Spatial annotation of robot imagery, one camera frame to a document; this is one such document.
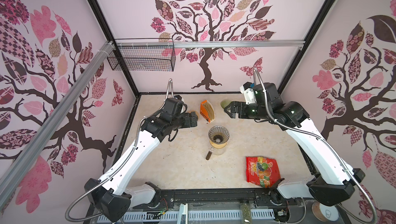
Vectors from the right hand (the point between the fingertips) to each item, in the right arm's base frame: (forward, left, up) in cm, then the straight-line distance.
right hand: (232, 107), depth 66 cm
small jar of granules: (-36, -6, -31) cm, 48 cm away
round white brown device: (-36, -40, -29) cm, 61 cm away
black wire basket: (+45, +49, 0) cm, 67 cm away
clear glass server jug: (-5, +6, -35) cm, 36 cm away
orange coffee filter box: (+20, +10, -27) cm, 35 cm away
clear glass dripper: (-1, +4, -23) cm, 23 cm away
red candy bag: (-18, -18, -32) cm, 41 cm away
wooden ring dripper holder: (-7, +4, -24) cm, 26 cm away
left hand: (0, +20, -10) cm, 22 cm away
